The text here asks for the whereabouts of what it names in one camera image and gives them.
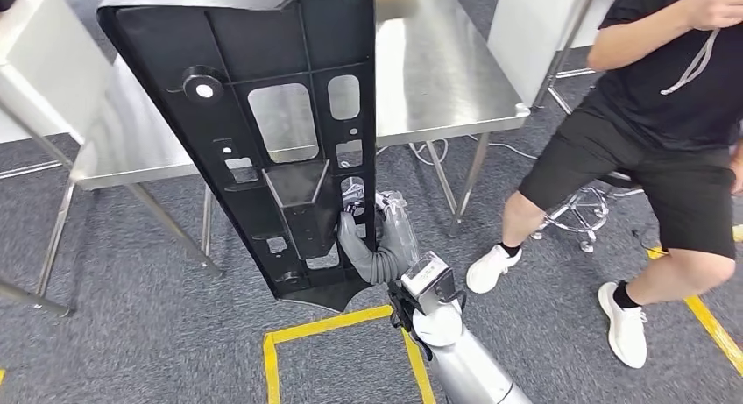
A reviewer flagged person's right hand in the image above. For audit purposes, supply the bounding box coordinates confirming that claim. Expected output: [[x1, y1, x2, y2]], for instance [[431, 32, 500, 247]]
[[687, 0, 743, 31]]

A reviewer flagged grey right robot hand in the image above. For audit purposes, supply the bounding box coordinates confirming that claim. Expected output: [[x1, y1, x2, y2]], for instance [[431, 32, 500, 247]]
[[336, 179, 422, 265]]

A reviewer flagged large black plastic panel part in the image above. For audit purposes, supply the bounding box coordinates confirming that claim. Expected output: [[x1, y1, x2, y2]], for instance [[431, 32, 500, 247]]
[[97, 0, 379, 314]]

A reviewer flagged stainless steel workbench table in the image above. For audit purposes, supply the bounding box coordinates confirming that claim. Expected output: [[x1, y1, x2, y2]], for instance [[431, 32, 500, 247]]
[[70, 0, 531, 278]]

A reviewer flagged person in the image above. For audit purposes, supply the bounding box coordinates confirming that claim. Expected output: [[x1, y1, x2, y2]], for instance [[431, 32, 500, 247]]
[[465, 0, 743, 371]]

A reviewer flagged yellow floor tape square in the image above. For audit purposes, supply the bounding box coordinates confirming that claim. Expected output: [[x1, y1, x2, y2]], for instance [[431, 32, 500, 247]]
[[262, 304, 437, 404], [646, 223, 743, 378]]

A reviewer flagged chrome base swivel stool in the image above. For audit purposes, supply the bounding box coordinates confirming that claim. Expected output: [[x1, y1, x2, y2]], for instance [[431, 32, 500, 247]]
[[531, 168, 646, 254]]

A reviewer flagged white cabinet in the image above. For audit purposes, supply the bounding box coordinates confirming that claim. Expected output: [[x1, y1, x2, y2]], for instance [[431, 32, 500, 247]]
[[486, 0, 599, 108]]

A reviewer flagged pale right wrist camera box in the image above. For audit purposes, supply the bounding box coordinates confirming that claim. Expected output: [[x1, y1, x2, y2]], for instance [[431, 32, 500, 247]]
[[400, 251, 460, 315]]

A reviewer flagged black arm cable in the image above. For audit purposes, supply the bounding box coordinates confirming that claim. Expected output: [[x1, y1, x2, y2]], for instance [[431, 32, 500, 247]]
[[387, 282, 469, 362]]

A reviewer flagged white floor cable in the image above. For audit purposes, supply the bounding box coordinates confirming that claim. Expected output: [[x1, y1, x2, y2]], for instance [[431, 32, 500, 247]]
[[377, 137, 538, 167]]

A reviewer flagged steel frame side table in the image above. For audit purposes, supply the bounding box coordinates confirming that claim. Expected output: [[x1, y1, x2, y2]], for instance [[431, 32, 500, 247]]
[[533, 0, 628, 115], [0, 0, 116, 320]]

